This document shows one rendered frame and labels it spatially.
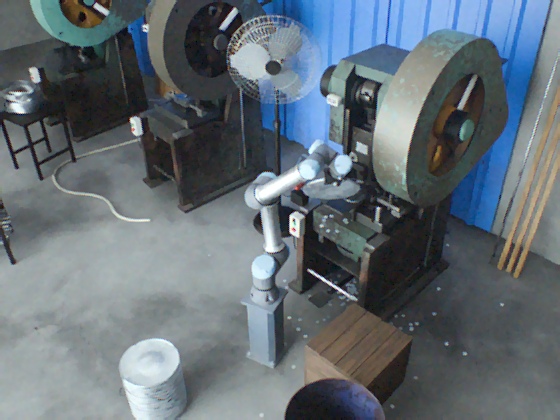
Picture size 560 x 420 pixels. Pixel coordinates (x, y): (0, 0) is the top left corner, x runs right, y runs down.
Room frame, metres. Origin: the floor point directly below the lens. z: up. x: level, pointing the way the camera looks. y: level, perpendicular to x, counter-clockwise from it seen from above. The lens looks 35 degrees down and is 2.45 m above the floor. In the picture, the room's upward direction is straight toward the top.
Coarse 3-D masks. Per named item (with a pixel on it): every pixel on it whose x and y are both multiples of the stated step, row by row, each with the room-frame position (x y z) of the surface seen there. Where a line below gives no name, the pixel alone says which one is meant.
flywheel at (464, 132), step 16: (464, 80) 2.37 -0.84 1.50; (480, 80) 2.44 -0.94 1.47; (448, 96) 2.28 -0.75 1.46; (464, 96) 2.29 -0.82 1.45; (480, 96) 2.46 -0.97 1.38; (448, 112) 2.23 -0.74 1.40; (464, 112) 2.21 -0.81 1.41; (480, 112) 2.46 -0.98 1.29; (432, 128) 2.21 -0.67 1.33; (448, 128) 2.17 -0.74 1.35; (464, 128) 2.15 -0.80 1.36; (432, 144) 2.22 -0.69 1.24; (464, 144) 2.41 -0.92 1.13; (432, 160) 2.29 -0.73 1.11; (448, 160) 2.36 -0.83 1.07
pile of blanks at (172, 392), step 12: (180, 372) 1.67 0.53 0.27; (168, 384) 1.58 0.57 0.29; (180, 384) 1.65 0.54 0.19; (132, 396) 1.56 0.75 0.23; (144, 396) 1.54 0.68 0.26; (156, 396) 1.54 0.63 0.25; (168, 396) 1.58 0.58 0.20; (180, 396) 1.63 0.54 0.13; (132, 408) 1.59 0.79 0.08; (144, 408) 1.54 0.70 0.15; (156, 408) 1.55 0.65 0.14; (168, 408) 1.57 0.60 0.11; (180, 408) 1.62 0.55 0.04
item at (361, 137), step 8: (360, 128) 2.52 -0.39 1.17; (368, 128) 2.52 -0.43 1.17; (352, 136) 2.54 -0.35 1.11; (360, 136) 2.51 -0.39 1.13; (368, 136) 2.47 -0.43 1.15; (352, 144) 2.54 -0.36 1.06; (360, 144) 2.50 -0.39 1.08; (368, 144) 2.47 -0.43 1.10; (352, 152) 2.53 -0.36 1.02; (360, 152) 2.50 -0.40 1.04; (368, 152) 2.46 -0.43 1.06; (352, 160) 2.52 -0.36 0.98; (360, 160) 2.50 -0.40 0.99; (368, 160) 2.46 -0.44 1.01; (352, 168) 2.49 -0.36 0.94; (360, 168) 2.46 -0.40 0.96; (368, 168) 2.46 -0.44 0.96; (360, 176) 2.45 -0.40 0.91; (368, 176) 2.45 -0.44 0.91
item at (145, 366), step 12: (132, 348) 1.77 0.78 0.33; (144, 348) 1.77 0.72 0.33; (156, 348) 1.77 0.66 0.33; (168, 348) 1.77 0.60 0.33; (132, 360) 1.69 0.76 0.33; (144, 360) 1.69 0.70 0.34; (156, 360) 1.69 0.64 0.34; (168, 360) 1.69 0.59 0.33; (120, 372) 1.62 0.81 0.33; (132, 372) 1.62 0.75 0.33; (144, 372) 1.62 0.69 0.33; (156, 372) 1.62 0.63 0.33; (168, 372) 1.62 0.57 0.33; (132, 384) 1.55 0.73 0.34; (144, 384) 1.55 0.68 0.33; (156, 384) 1.55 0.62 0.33
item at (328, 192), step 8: (312, 184) 2.24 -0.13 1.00; (320, 184) 2.24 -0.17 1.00; (328, 184) 2.24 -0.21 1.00; (344, 184) 2.24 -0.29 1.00; (352, 184) 2.24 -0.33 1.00; (304, 192) 2.31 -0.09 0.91; (312, 192) 2.31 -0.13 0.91; (320, 192) 2.31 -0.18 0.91; (328, 192) 2.32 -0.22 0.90; (336, 192) 2.32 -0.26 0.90; (344, 192) 2.31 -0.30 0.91; (352, 192) 2.31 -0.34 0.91
